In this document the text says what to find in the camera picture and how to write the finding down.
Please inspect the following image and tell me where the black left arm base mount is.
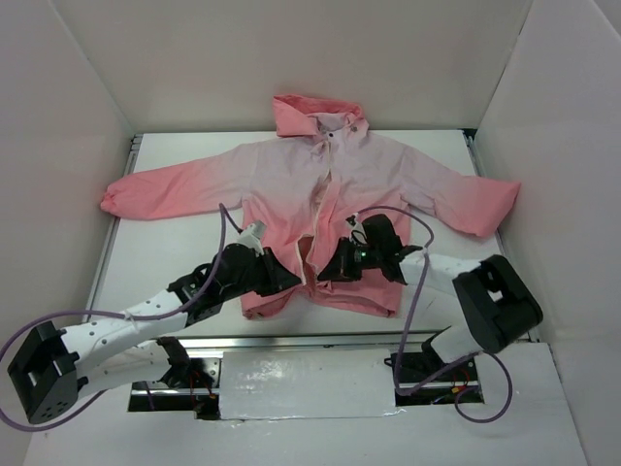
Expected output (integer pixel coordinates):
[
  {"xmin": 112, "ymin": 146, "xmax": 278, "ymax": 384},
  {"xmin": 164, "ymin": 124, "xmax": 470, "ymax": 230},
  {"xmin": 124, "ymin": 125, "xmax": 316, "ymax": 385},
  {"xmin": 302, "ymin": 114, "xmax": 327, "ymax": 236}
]
[{"xmin": 156, "ymin": 337, "xmax": 214, "ymax": 390}]

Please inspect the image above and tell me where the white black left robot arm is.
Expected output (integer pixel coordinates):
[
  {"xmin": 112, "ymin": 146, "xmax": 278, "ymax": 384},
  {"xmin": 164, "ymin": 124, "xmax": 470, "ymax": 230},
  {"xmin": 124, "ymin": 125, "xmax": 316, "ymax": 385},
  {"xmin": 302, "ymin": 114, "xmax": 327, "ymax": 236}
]
[{"xmin": 2, "ymin": 243, "xmax": 301, "ymax": 432}]

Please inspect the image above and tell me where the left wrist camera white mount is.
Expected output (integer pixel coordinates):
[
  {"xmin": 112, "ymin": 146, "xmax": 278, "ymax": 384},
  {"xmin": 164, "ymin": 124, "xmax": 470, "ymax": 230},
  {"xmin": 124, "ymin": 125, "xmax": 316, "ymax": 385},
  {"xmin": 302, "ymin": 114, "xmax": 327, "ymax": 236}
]
[{"xmin": 237, "ymin": 220, "xmax": 266, "ymax": 255}]

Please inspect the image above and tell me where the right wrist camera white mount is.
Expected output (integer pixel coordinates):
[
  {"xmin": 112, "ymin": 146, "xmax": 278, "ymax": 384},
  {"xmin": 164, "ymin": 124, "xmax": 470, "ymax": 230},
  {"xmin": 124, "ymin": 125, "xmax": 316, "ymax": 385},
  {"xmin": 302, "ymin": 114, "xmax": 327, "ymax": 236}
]
[{"xmin": 345, "ymin": 213, "xmax": 368, "ymax": 246}]

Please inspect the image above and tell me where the pink hooded zip jacket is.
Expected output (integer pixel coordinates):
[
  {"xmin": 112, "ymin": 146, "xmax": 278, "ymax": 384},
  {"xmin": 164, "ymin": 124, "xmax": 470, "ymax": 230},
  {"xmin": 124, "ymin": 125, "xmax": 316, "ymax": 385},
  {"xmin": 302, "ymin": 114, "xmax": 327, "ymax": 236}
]
[{"xmin": 101, "ymin": 94, "xmax": 520, "ymax": 317}]

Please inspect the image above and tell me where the white foil covered panel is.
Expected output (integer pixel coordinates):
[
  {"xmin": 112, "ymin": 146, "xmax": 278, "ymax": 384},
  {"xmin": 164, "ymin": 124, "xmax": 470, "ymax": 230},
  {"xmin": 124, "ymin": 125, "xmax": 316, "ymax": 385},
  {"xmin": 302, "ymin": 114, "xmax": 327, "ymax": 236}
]
[{"xmin": 219, "ymin": 349, "xmax": 398, "ymax": 420}]

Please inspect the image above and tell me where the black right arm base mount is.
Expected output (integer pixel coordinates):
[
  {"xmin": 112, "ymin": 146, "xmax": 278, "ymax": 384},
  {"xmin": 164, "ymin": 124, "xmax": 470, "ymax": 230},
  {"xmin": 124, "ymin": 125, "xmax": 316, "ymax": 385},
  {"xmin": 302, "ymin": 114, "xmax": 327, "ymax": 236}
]
[{"xmin": 382, "ymin": 339, "xmax": 462, "ymax": 389}]

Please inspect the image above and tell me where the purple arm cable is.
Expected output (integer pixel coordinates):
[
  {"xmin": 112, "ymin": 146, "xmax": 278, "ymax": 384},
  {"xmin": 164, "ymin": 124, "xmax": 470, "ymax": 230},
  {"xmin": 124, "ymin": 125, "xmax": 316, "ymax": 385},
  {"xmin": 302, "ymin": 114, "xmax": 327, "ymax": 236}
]
[
  {"xmin": 358, "ymin": 206, "xmax": 513, "ymax": 423},
  {"xmin": 0, "ymin": 201, "xmax": 246, "ymax": 432}
]

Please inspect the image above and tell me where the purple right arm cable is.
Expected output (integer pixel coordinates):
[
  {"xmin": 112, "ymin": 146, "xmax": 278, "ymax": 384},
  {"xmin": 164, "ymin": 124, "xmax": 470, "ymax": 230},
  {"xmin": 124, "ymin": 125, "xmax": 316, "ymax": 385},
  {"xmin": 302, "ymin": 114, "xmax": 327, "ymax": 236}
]
[{"xmin": 358, "ymin": 206, "xmax": 513, "ymax": 423}]

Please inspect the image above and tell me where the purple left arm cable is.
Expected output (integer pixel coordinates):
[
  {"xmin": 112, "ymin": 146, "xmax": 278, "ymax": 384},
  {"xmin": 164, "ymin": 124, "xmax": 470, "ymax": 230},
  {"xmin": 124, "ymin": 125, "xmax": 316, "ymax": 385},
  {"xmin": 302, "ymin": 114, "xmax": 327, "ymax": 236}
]
[{"xmin": 0, "ymin": 201, "xmax": 246, "ymax": 432}]

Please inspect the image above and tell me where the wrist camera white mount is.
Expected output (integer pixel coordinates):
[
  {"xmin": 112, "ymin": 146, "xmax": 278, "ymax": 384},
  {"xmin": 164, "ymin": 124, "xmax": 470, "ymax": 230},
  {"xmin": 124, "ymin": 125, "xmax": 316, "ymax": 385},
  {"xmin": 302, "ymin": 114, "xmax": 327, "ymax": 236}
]
[
  {"xmin": 345, "ymin": 213, "xmax": 368, "ymax": 246},
  {"xmin": 237, "ymin": 220, "xmax": 266, "ymax": 255}
]

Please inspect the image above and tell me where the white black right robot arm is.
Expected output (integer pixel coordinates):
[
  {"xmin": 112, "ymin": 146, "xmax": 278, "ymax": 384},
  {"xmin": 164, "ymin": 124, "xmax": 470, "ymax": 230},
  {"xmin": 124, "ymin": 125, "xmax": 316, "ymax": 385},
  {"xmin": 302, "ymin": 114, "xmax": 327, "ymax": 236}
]
[{"xmin": 317, "ymin": 214, "xmax": 543, "ymax": 380}]

